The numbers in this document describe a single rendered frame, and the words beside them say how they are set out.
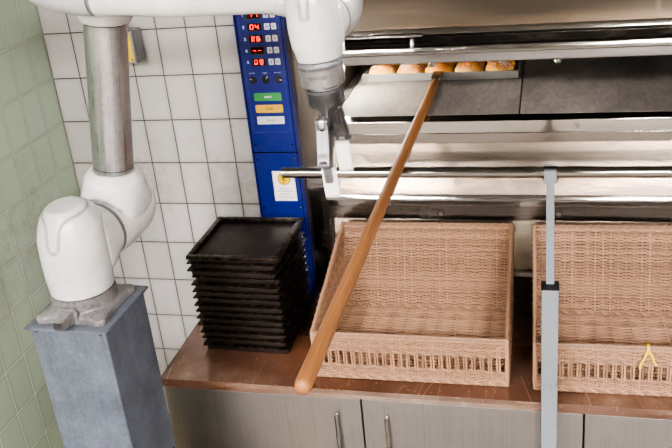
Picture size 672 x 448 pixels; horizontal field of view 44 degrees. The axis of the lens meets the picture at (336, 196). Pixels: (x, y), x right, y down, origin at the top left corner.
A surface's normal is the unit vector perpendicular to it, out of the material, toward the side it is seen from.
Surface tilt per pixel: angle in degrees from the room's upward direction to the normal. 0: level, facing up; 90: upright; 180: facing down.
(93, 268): 90
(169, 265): 90
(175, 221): 90
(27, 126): 90
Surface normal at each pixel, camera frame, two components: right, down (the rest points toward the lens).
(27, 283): 0.97, 0.00
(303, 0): -0.28, 0.21
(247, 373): -0.09, -0.91
